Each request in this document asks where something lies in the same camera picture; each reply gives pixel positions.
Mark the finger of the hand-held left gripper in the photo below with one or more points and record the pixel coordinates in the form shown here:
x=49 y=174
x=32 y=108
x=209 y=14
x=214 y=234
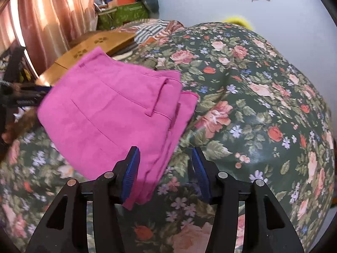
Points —
x=36 y=89

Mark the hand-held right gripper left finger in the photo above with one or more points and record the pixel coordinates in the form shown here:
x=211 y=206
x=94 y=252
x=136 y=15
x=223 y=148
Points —
x=131 y=174

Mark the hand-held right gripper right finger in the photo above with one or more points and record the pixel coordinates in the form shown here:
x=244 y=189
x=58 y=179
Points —
x=201 y=175

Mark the pink pants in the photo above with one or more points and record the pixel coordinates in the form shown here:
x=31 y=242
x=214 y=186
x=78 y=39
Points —
x=105 y=116

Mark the pink curtain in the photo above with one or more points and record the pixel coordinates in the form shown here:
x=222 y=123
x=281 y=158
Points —
x=52 y=10

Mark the floral bed blanket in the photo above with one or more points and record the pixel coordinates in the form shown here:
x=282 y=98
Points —
x=250 y=110

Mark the wooden lap desk board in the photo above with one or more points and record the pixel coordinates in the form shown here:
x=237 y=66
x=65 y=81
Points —
x=105 y=40

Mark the green patterned bag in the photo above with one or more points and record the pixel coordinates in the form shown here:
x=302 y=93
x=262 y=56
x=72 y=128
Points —
x=126 y=14

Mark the striped cloth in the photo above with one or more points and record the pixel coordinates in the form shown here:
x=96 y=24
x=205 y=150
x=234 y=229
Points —
x=150 y=31

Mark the yellow pillow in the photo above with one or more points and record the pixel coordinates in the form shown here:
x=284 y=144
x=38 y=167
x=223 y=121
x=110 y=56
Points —
x=237 y=22

